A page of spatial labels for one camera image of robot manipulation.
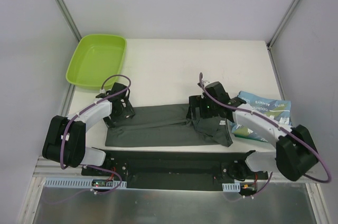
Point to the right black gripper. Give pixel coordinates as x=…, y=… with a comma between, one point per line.
x=195, y=110

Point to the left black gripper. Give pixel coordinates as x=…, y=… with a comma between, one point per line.
x=122, y=113

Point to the dark grey t shirt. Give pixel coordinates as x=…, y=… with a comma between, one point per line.
x=168, y=125

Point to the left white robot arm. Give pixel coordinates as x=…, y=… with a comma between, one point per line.
x=66, y=137

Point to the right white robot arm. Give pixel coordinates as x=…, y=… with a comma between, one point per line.
x=295, y=153

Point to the folded green t shirt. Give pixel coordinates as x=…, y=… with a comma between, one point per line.
x=244, y=136

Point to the lime green plastic bin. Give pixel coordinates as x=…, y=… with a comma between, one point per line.
x=96, y=57

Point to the folded blue printed t shirt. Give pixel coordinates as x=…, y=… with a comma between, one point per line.
x=279, y=110

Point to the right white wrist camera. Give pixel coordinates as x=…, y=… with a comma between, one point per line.
x=203, y=82

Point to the right white cable duct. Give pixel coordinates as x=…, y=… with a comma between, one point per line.
x=231, y=187

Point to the white cable duct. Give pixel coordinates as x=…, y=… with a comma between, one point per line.
x=88, y=183
x=231, y=187

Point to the left white cable duct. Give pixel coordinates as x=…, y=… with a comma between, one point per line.
x=88, y=183

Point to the right aluminium frame post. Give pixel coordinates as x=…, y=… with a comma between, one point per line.
x=284, y=20

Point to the aluminium frame post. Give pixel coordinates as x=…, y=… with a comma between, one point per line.
x=69, y=19
x=284, y=20

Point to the left aluminium frame post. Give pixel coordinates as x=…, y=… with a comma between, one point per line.
x=69, y=19

